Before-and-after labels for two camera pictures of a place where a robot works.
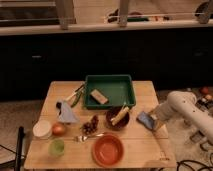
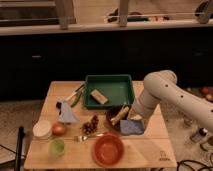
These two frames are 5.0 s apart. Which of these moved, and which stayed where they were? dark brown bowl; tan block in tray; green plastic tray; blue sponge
Moved: blue sponge
Stayed: tan block in tray; dark brown bowl; green plastic tray
